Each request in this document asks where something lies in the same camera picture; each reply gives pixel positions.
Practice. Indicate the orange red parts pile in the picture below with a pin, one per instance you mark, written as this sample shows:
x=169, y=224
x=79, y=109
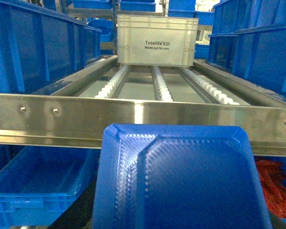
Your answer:
x=271, y=177

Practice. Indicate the white Totelife plastic crate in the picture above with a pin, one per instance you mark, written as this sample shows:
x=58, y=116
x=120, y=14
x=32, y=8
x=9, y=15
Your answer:
x=156, y=41

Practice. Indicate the blue crate upper left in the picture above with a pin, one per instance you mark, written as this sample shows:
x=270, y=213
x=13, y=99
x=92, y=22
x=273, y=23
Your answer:
x=39, y=46

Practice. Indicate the blue crate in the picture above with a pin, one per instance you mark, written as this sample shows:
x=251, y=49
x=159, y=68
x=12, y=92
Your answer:
x=249, y=41
x=39, y=46
x=40, y=183

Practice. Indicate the blue crate lower left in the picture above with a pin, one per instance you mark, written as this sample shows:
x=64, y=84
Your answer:
x=40, y=183

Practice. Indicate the blue crate upper right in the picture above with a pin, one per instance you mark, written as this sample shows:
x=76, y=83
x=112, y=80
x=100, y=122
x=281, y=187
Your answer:
x=249, y=41

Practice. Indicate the steel roller shelf frame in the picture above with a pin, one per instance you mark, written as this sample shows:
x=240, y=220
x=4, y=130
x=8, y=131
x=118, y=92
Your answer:
x=65, y=119

